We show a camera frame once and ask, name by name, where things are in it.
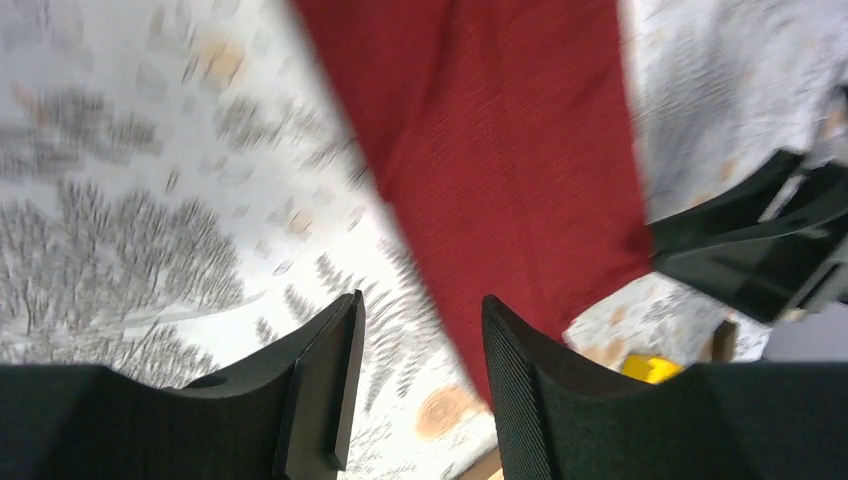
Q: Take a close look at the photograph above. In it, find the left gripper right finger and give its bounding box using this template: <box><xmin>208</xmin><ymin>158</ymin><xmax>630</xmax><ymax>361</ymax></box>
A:
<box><xmin>482</xmin><ymin>295</ymin><xmax>847</xmax><ymax>480</ymax></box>

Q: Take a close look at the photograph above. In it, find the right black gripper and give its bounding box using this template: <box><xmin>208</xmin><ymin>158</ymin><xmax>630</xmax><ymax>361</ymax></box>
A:
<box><xmin>650</xmin><ymin>86</ymin><xmax>847</xmax><ymax>324</ymax></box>

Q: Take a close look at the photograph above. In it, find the dark brown block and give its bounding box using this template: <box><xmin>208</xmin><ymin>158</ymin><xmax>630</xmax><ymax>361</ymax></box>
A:
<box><xmin>705</xmin><ymin>320</ymin><xmax>738</xmax><ymax>363</ymax></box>

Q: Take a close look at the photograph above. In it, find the floral patterned table mat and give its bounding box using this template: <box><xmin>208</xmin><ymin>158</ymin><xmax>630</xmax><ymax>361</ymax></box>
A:
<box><xmin>1</xmin><ymin>1</ymin><xmax>847</xmax><ymax>479</ymax></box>

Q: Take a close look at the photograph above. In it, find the yellow block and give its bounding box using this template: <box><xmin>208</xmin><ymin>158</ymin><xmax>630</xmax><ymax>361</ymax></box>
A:
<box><xmin>620</xmin><ymin>354</ymin><xmax>684</xmax><ymax>384</ymax></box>

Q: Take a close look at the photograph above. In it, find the light wooden block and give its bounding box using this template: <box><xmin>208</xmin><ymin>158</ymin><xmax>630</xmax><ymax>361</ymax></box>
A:
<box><xmin>457</xmin><ymin>448</ymin><xmax>504</xmax><ymax>480</ymax></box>

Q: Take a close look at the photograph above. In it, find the dark red cloth napkin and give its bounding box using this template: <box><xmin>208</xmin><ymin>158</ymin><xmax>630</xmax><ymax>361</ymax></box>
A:
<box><xmin>296</xmin><ymin>0</ymin><xmax>653</xmax><ymax>397</ymax></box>

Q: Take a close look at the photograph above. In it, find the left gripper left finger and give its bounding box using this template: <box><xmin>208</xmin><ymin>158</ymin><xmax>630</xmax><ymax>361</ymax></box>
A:
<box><xmin>1</xmin><ymin>291</ymin><xmax>365</xmax><ymax>479</ymax></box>

